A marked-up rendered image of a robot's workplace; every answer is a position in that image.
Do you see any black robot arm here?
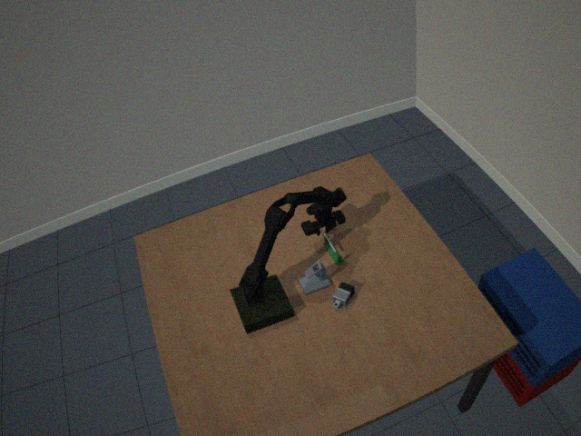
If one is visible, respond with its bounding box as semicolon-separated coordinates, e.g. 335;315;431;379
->
239;186;347;306

